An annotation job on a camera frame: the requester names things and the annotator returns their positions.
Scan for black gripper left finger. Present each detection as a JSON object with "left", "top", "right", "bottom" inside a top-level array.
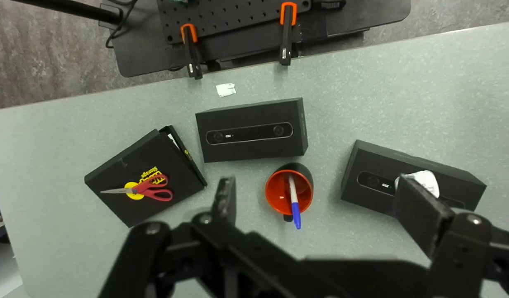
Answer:
[{"left": 98, "top": 176, "right": 323, "bottom": 298}]

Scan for black flat storage case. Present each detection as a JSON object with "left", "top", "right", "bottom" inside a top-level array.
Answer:
[{"left": 83, "top": 124, "right": 210, "bottom": 229}]

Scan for small white plastic device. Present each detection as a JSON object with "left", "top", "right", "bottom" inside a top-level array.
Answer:
[{"left": 394, "top": 169, "right": 443, "bottom": 201}]

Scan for orange and black clamp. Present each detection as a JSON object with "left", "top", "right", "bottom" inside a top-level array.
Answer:
[
  {"left": 278, "top": 0, "right": 301, "bottom": 68},
  {"left": 179, "top": 22, "right": 205, "bottom": 81}
]

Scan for blue sharpie marker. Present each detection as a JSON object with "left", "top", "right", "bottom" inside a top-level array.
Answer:
[{"left": 286, "top": 174, "right": 304, "bottom": 232}]

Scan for red and black mug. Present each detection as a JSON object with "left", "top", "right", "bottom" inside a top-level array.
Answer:
[{"left": 263, "top": 161, "right": 316, "bottom": 222}]

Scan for white tape piece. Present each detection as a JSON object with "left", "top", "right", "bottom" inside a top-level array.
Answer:
[{"left": 215, "top": 81, "right": 238, "bottom": 100}]

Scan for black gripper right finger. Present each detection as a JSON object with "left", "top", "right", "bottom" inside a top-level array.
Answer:
[{"left": 394, "top": 174, "right": 509, "bottom": 298}]

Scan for black pole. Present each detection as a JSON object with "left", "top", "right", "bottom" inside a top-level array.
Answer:
[{"left": 12, "top": 0, "right": 124, "bottom": 27}]

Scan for black camera box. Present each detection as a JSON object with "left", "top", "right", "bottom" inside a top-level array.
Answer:
[
  {"left": 194, "top": 98, "right": 311, "bottom": 164},
  {"left": 339, "top": 139, "right": 490, "bottom": 220}
]

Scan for black perforated board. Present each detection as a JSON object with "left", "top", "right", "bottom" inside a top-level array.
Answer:
[{"left": 154, "top": 0, "right": 314, "bottom": 47}]

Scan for red handled scissors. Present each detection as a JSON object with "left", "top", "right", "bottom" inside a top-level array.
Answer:
[{"left": 100, "top": 172, "right": 176, "bottom": 204}]

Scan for thin black cable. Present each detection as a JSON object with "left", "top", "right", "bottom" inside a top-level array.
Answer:
[{"left": 103, "top": 0, "right": 141, "bottom": 50}]

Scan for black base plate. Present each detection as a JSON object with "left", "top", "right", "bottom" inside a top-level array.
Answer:
[{"left": 111, "top": 0, "right": 414, "bottom": 80}]

